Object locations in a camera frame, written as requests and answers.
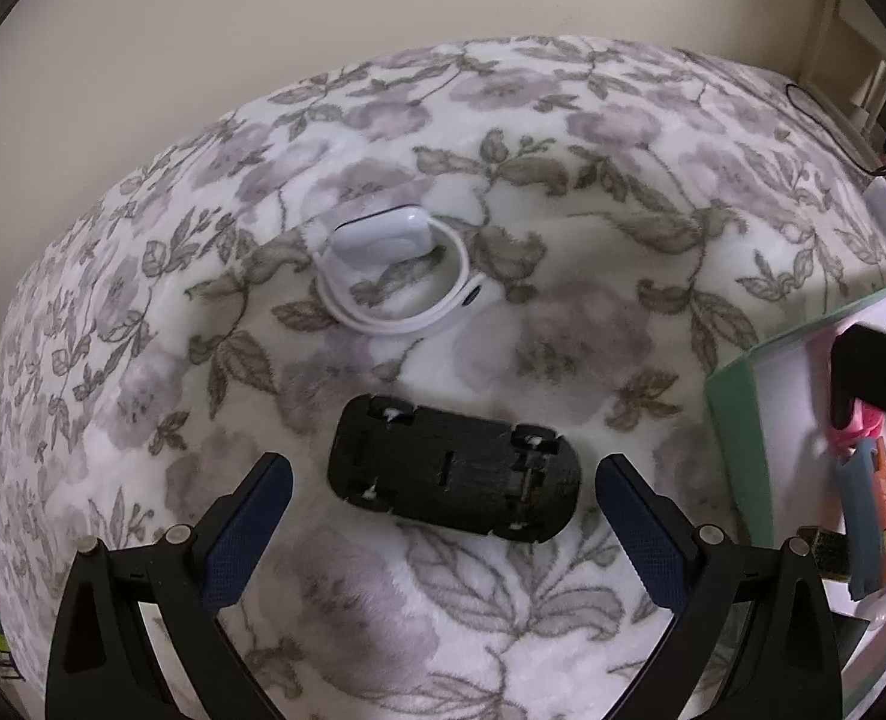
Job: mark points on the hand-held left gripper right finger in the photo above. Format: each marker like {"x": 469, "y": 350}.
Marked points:
{"x": 649, "y": 532}

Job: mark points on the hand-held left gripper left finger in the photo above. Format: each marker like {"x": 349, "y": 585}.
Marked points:
{"x": 244, "y": 532}

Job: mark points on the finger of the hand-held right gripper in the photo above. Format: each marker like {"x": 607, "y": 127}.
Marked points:
{"x": 870, "y": 367}

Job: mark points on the pink wrist watch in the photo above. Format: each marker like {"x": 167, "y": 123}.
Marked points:
{"x": 855, "y": 431}

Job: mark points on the white tray with green rim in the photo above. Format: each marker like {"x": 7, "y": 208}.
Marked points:
{"x": 742, "y": 427}

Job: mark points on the blue carrot knife toy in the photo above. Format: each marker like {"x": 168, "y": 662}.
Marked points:
{"x": 862, "y": 510}

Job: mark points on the gold patterned lighter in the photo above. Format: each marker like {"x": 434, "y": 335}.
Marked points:
{"x": 832, "y": 555}

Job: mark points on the black toy car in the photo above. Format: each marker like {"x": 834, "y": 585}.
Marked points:
{"x": 450, "y": 480}

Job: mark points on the white wooden furniture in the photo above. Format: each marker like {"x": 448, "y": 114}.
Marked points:
{"x": 862, "y": 82}

